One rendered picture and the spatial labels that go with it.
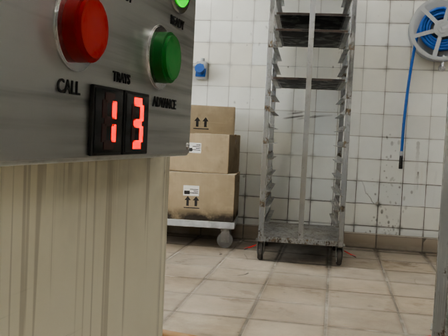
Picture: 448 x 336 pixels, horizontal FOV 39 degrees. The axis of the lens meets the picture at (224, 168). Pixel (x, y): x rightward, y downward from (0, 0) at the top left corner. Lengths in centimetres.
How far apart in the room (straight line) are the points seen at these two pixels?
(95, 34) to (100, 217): 14
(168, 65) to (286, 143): 399
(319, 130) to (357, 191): 48
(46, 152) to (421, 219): 418
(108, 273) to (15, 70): 19
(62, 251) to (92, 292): 5
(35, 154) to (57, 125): 2
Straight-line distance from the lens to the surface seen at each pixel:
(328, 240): 365
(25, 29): 26
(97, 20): 29
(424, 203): 440
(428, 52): 439
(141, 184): 45
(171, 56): 38
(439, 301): 166
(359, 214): 438
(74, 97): 29
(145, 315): 48
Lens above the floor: 72
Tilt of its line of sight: 3 degrees down
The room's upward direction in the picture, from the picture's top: 3 degrees clockwise
